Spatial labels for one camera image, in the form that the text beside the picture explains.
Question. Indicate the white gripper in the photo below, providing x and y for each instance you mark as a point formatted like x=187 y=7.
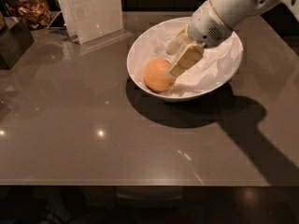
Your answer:
x=206 y=27

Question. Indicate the orange fruit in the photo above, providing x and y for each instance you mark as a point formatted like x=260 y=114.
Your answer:
x=155 y=75

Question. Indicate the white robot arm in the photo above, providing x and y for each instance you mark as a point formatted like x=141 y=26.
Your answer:
x=232 y=12

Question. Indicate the white slanted bowl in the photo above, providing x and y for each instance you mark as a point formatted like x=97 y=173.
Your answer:
x=137 y=62

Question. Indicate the white crumpled paper liner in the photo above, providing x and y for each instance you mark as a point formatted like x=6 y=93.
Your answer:
x=218 y=66

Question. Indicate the clear acrylic sign holder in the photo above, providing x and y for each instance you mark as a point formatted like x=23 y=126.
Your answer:
x=93 y=23

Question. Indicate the jar of dried snacks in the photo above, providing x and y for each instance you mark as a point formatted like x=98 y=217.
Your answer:
x=36 y=13

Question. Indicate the dark box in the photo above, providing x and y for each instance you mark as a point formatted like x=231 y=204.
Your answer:
x=15 y=39

